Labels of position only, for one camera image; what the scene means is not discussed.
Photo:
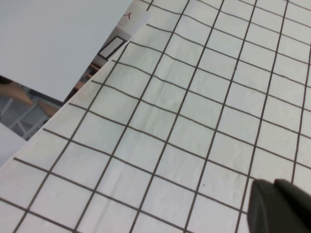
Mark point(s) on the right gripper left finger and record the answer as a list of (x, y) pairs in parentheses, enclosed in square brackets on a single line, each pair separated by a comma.
[(269, 211)]

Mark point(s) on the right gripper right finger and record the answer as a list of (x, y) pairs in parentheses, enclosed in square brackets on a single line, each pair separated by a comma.
[(296, 194)]

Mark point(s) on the large photo book underneath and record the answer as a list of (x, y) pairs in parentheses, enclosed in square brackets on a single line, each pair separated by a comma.
[(29, 114)]

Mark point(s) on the white black-grid tablecloth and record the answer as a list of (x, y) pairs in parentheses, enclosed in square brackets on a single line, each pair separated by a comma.
[(194, 109)]

